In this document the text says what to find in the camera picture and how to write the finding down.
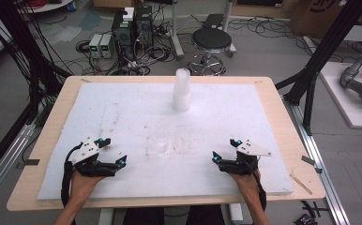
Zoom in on black round stool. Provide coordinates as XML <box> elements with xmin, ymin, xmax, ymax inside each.
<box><xmin>189</xmin><ymin>27</ymin><xmax>234</xmax><ymax>76</ymax></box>

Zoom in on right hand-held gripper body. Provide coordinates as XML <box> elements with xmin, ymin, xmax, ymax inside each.
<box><xmin>219</xmin><ymin>139</ymin><xmax>272</xmax><ymax>176</ymax></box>

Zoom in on aluminium rail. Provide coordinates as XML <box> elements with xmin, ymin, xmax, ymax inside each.
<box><xmin>283</xmin><ymin>97</ymin><xmax>352</xmax><ymax>225</ymax></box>
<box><xmin>0</xmin><ymin>123</ymin><xmax>37</xmax><ymax>208</ymax></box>

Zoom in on person's right hand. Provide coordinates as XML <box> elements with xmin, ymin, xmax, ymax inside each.
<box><xmin>230</xmin><ymin>172</ymin><xmax>262</xmax><ymax>201</ymax></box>

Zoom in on thin wooden stick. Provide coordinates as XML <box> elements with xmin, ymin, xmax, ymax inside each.
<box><xmin>290</xmin><ymin>172</ymin><xmax>313</xmax><ymax>196</ymax></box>

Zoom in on black sleeved cable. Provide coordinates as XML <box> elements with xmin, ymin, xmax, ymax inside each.
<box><xmin>60</xmin><ymin>142</ymin><xmax>83</xmax><ymax>209</ymax></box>
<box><xmin>250</xmin><ymin>162</ymin><xmax>267</xmax><ymax>212</ymax></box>

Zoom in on black flat device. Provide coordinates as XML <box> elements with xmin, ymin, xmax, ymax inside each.
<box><xmin>202</xmin><ymin>13</ymin><xmax>226</xmax><ymax>30</ymax></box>

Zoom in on white foam mat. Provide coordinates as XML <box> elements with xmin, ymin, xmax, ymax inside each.
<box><xmin>37</xmin><ymin>82</ymin><xmax>294</xmax><ymax>201</ymax></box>

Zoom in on tangle of floor cables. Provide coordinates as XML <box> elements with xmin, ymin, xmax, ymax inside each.
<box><xmin>75</xmin><ymin>37</ymin><xmax>177</xmax><ymax>77</ymax></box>

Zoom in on stack of white plastic cups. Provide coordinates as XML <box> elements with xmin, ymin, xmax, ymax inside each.
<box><xmin>172</xmin><ymin>67</ymin><xmax>192</xmax><ymax>113</ymax></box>

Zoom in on grey tape piece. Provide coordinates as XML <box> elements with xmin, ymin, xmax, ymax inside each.
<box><xmin>301</xmin><ymin>155</ymin><xmax>316</xmax><ymax>167</ymax></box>

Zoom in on black frame strut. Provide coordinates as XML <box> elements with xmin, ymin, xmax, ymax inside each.
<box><xmin>276</xmin><ymin>0</ymin><xmax>362</xmax><ymax>136</ymax></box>
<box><xmin>0</xmin><ymin>0</ymin><xmax>65</xmax><ymax>186</ymax></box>

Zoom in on white metal table leg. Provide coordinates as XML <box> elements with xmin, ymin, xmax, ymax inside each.
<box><xmin>221</xmin><ymin>0</ymin><xmax>238</xmax><ymax>59</ymax></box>
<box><xmin>169</xmin><ymin>0</ymin><xmax>186</xmax><ymax>60</ymax></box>

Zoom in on person's legs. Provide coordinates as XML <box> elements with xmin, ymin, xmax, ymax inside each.
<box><xmin>122</xmin><ymin>205</ymin><xmax>225</xmax><ymax>225</ymax></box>

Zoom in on wooden table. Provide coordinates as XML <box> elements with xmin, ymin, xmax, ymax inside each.
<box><xmin>6</xmin><ymin>74</ymin><xmax>327</xmax><ymax>225</ymax></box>

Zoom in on black parts on floor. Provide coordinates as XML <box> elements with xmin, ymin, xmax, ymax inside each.
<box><xmin>294</xmin><ymin>201</ymin><xmax>327</xmax><ymax>225</ymax></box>

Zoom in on white base board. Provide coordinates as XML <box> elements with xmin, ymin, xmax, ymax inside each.
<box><xmin>319</xmin><ymin>60</ymin><xmax>362</xmax><ymax>129</ymax></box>

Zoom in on grey power supply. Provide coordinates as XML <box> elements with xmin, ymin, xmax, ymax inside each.
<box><xmin>99</xmin><ymin>33</ymin><xmax>116</xmax><ymax>59</ymax></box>
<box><xmin>88</xmin><ymin>33</ymin><xmax>103</xmax><ymax>59</ymax></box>

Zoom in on person's left hand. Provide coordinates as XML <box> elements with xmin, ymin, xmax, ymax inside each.
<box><xmin>70</xmin><ymin>170</ymin><xmax>105</xmax><ymax>201</ymax></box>

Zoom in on brown cardboard box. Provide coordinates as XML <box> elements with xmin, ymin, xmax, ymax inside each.
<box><xmin>290</xmin><ymin>0</ymin><xmax>362</xmax><ymax>39</ymax></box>

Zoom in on black computer tower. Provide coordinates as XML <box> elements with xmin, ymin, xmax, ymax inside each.
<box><xmin>134</xmin><ymin>4</ymin><xmax>155</xmax><ymax>48</ymax></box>
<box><xmin>112</xmin><ymin>10</ymin><xmax>136</xmax><ymax>60</ymax></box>

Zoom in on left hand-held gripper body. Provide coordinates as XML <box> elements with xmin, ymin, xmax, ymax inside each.
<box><xmin>70</xmin><ymin>136</ymin><xmax>122</xmax><ymax>178</ymax></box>

